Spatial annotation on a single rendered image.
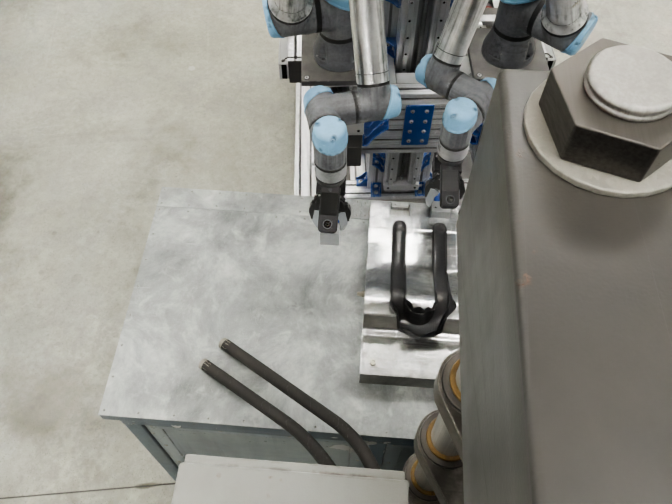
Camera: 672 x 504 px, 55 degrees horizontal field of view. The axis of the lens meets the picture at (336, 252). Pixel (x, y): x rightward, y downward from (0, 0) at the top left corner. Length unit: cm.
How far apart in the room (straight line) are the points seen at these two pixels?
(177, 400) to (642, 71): 140
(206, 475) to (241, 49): 296
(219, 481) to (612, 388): 61
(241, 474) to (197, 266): 101
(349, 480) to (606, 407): 56
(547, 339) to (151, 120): 307
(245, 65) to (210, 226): 177
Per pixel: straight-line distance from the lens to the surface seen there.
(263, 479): 89
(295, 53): 213
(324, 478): 88
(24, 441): 267
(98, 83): 362
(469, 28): 161
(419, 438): 109
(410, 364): 160
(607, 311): 40
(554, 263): 40
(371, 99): 150
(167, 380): 169
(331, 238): 167
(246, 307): 174
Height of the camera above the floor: 233
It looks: 58 degrees down
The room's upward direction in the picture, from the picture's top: straight up
